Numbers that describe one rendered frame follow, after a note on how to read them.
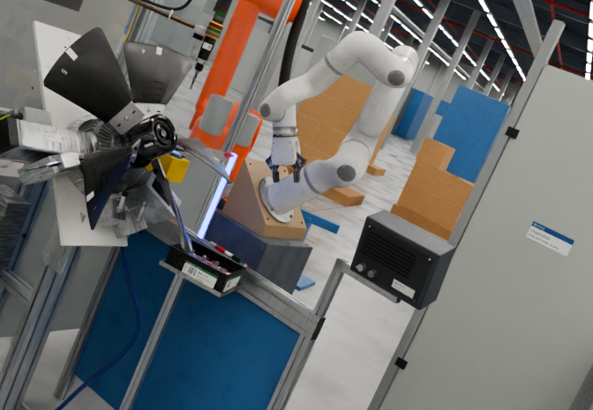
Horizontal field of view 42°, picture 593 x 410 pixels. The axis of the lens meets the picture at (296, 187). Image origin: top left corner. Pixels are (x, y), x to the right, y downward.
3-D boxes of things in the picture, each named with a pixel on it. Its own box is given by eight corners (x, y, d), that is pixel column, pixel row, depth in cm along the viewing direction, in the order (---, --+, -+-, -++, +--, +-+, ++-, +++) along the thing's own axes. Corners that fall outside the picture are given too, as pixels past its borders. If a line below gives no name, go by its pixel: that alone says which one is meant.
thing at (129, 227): (116, 238, 234) (109, 217, 234) (128, 233, 240) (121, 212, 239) (135, 232, 230) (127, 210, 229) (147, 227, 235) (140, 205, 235)
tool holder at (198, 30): (182, 55, 225) (194, 24, 223) (184, 55, 232) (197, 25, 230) (210, 68, 225) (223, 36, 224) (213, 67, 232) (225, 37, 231)
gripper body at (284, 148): (302, 132, 272) (303, 163, 272) (278, 133, 277) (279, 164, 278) (291, 132, 265) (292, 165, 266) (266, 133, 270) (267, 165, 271)
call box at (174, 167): (132, 167, 281) (143, 140, 280) (151, 169, 290) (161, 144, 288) (162, 184, 273) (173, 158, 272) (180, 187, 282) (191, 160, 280)
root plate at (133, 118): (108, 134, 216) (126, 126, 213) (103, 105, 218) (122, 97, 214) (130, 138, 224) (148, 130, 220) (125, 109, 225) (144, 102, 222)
